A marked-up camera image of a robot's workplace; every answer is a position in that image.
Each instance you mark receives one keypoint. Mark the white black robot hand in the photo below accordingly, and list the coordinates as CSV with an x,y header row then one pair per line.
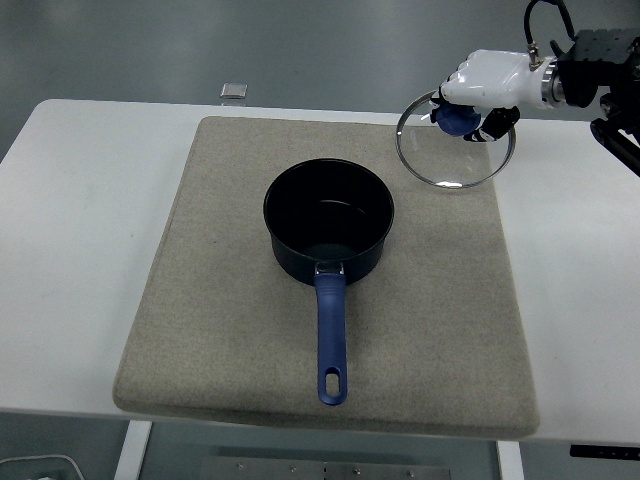
x,y
492,80

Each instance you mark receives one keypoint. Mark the glass pot lid blue knob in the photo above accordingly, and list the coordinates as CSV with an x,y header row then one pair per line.
x,y
450,160

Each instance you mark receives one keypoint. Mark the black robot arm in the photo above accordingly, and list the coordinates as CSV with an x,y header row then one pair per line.
x,y
600,75

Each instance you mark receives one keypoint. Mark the small silver floor plate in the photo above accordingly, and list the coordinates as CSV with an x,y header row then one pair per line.
x,y
234,91

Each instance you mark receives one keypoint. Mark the beige fabric mat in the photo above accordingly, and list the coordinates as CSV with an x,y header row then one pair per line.
x,y
225,300

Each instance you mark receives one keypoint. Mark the white table leg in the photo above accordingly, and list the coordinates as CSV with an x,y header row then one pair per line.
x,y
132,450
510,462

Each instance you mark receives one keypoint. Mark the black bar under table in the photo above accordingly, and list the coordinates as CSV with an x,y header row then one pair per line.
x,y
605,451

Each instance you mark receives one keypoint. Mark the grey metal plate with screws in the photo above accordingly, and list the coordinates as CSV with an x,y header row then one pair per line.
x,y
325,470

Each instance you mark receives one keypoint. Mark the white rounded object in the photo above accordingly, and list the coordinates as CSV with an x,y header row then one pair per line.
x,y
40,467

